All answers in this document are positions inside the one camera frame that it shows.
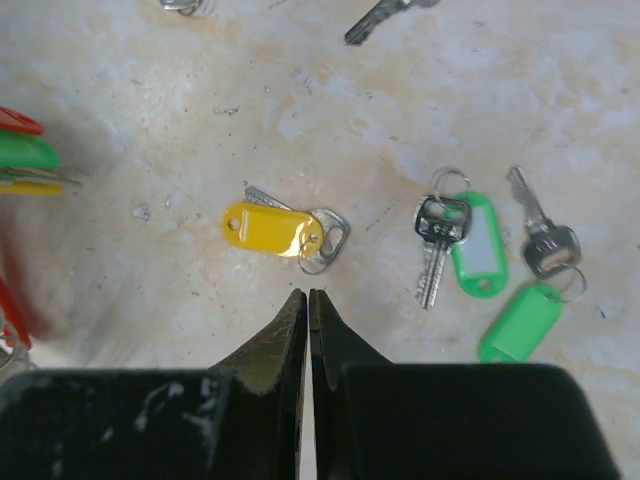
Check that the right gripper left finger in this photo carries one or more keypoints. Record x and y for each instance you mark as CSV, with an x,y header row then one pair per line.
x,y
259,433

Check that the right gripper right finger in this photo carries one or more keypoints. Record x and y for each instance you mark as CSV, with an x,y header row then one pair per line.
x,y
334,346

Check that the yellow tag key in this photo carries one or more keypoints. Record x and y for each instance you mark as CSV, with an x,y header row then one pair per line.
x,y
261,223
35,182

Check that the green tag key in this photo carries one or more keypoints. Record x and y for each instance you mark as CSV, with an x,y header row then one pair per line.
x,y
552,253
458,224

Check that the black tag key upper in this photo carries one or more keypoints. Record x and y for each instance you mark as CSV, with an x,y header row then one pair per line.
x,y
380,12

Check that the red tag key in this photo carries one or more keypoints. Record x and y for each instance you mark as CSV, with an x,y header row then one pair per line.
x,y
14,121

